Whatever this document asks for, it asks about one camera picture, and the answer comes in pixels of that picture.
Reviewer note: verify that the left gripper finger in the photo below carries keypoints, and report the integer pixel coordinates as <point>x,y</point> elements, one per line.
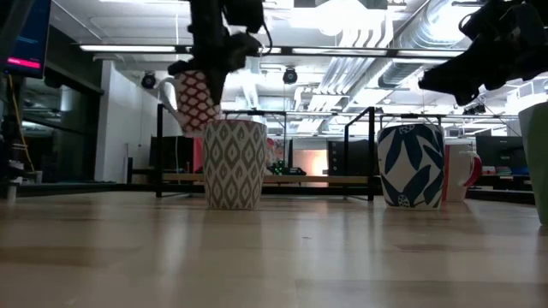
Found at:
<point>244,51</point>
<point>180,68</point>

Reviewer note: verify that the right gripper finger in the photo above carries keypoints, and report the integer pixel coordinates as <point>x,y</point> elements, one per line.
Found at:
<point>449,77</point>
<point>467,96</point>

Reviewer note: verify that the red white patterned mug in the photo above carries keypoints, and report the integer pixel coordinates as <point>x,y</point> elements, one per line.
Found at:
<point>194,102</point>

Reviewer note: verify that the red and white mug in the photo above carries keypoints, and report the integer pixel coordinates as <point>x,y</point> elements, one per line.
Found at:
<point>458,171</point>

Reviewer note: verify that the blue white floral mug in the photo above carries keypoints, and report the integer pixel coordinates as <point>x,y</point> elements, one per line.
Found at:
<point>411,167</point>

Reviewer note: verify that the sage green mug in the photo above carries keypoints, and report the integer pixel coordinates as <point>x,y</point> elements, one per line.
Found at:
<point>537,162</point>

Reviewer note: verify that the grey white diamond mug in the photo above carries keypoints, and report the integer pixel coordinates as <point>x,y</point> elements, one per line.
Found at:
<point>234,167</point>

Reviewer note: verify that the black round spotlight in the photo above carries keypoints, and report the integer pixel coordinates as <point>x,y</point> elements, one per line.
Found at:
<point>290,75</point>
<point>148,80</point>

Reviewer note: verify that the ceiling light strip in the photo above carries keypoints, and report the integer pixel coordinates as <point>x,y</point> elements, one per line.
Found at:
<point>128,48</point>

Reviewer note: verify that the dark background monitor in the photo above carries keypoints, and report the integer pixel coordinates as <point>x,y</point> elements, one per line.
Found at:
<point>501,152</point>

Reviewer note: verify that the black tower case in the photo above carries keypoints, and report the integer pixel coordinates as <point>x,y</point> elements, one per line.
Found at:
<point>357,160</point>

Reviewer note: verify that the computer monitor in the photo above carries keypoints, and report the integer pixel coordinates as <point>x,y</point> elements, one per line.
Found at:
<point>30,43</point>

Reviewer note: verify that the silver ventilation duct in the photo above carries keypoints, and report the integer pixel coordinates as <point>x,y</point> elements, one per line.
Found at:
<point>411,64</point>

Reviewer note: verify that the black aluminium table frame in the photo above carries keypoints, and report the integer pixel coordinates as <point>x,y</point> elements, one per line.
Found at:
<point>492,193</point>

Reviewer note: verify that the wooden shelf black frame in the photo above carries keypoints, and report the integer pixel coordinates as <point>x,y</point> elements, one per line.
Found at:
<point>299,179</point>

